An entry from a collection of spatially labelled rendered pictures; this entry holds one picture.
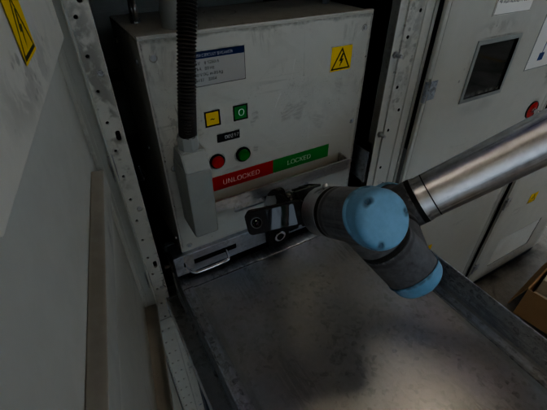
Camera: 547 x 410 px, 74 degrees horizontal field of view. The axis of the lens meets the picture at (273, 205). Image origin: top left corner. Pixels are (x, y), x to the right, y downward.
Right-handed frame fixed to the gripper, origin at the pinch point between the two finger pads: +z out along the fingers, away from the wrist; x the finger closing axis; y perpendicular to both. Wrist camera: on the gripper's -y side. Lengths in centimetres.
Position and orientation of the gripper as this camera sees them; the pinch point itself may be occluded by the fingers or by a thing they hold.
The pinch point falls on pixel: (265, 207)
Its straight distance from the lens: 83.4
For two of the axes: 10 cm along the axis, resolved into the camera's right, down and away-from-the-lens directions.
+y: 8.7, -3.0, 3.9
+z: -4.3, -0.6, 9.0
